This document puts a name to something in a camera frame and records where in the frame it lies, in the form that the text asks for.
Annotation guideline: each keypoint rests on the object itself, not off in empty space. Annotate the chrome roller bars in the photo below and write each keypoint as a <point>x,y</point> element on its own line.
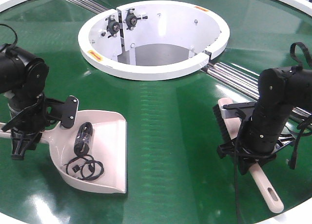
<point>90,5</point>
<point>237,77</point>

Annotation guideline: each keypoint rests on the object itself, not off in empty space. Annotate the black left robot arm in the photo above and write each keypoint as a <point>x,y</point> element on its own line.
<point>22,81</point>

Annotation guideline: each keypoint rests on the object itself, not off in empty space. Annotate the top left chrome roller bars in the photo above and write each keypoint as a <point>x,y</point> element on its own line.
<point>90,5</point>

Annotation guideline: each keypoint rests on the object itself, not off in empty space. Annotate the left black bearing mount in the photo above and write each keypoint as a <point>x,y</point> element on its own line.
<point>113,26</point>

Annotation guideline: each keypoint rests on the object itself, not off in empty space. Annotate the orange warning sticker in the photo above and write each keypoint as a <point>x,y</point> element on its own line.
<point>202,8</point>
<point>97,57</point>

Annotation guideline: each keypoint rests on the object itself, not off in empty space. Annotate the right chrome roller bars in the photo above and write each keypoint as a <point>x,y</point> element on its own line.
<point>237,77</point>

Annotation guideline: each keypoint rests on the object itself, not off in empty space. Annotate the right black bearing mount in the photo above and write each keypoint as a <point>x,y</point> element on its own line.
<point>131,19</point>

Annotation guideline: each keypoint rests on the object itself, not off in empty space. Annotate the black bearing mount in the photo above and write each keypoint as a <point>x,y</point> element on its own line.
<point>131,19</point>
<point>113,26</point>

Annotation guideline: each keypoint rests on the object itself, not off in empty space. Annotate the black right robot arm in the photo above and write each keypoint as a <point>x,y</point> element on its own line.
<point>252,131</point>

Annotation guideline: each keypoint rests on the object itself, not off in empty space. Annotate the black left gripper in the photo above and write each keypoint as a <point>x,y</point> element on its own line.
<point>26,126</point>

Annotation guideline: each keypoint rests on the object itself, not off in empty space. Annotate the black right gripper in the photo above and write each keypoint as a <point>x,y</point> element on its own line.
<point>251,149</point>

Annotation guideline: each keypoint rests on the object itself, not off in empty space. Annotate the orange warning sticker front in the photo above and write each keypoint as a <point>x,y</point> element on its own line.
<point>97,57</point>

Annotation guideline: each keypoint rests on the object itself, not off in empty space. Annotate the pink hand brush black bristles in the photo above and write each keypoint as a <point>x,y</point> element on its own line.
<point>268,192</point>

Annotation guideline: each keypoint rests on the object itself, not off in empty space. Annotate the orange warning sticker back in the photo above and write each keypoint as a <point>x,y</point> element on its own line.
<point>202,8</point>

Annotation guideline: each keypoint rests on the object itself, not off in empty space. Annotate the pink plastic dustpan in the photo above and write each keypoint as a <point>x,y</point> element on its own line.
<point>108,145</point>

